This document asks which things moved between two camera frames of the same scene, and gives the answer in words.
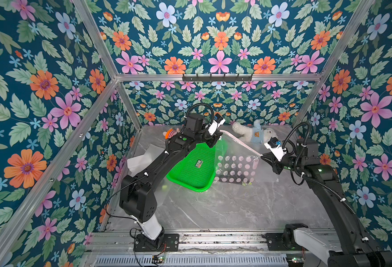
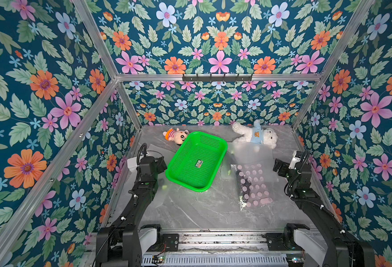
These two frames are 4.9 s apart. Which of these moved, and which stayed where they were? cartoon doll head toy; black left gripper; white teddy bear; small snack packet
Moved: black left gripper
Stayed: small snack packet; white teddy bear; cartoon doll head toy
